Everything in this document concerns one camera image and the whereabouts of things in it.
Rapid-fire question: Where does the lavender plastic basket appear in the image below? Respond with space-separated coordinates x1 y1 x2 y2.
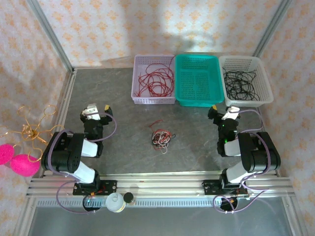
130 54 177 106

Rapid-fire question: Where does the black round cable port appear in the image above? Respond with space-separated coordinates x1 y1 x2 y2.
220 196 239 212
83 195 102 212

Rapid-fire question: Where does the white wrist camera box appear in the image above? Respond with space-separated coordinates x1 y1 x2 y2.
82 103 101 121
221 105 241 120

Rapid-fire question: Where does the aluminium frame post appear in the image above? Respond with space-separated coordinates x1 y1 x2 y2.
253 0 293 57
27 0 76 73

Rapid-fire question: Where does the pink fluffy ball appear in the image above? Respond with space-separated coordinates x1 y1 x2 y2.
0 144 15 166
10 154 40 177

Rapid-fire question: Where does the teal plastic basket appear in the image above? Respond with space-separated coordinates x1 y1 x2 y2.
174 54 225 108

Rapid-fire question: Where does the white round jar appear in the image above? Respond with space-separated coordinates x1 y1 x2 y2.
105 192 126 213

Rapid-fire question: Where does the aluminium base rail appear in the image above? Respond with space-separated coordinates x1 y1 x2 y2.
26 172 295 199

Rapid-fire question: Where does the grey slotted cable duct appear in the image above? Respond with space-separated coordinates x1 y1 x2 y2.
36 198 284 207

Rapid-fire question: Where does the small black round cap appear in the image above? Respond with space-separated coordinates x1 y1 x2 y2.
123 192 135 205

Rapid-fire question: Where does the thin black cable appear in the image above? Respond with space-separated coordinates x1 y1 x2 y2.
151 131 177 151

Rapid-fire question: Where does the white plastic basket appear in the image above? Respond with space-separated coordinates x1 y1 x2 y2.
218 55 274 108

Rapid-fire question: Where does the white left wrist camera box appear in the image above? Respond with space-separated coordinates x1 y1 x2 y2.
82 103 101 121

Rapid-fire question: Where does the pile of red cables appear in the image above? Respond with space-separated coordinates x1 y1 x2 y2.
137 58 175 98

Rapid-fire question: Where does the thin red cable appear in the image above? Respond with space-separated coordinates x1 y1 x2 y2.
149 119 173 146

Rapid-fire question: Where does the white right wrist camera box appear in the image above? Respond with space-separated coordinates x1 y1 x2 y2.
221 105 241 120

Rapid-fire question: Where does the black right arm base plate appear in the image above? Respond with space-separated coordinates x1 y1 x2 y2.
203 179 249 197

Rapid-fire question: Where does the pile of black cables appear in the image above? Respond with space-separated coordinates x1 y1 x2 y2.
222 68 260 101

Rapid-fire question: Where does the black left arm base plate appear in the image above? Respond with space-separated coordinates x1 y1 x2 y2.
72 180 118 196

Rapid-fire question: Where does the gold wire stand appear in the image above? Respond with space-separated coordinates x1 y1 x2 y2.
0 105 66 163

